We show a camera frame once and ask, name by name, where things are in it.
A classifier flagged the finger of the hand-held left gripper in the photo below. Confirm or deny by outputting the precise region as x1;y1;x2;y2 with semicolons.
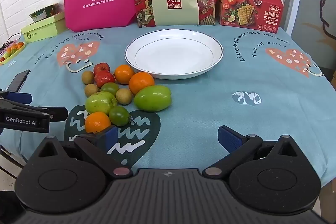
0;90;33;104
0;99;69;121

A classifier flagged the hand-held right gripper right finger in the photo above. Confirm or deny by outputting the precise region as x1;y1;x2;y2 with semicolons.
202;125;307;180

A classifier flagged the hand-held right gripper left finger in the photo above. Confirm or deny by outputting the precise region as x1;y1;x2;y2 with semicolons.
28;125;134;180

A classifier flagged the orange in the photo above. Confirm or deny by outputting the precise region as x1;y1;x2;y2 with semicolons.
129;72;155;95
85;112;112;134
114;64;135;84

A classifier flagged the green tomato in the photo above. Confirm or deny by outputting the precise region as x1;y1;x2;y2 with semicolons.
109;106;131;126
100;82;120;96

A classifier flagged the green apple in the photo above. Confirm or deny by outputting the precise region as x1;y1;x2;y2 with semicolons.
85;91;118;115

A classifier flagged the brown kiwi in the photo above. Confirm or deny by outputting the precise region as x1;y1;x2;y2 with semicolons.
84;84;100;97
115;88;132;105
81;71;94;85

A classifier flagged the green mango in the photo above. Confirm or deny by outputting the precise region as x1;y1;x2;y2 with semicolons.
134;85;173;112

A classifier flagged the white plate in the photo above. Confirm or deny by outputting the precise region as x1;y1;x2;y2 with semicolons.
124;30;224;80

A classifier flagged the black smartphone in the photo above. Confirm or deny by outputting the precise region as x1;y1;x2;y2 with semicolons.
7;69;31;92

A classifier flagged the light blue printed tablecloth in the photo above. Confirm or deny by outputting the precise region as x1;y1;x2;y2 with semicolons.
0;22;336;188

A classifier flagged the yellow-green tray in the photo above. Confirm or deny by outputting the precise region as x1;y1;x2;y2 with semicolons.
0;42;26;65

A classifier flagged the light green box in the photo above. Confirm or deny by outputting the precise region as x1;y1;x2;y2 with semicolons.
21;12;66;43

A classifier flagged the green patterned bowl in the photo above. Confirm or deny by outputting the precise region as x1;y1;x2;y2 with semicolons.
29;4;65;24

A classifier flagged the red cracker box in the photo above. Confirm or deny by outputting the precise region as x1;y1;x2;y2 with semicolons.
219;0;284;34

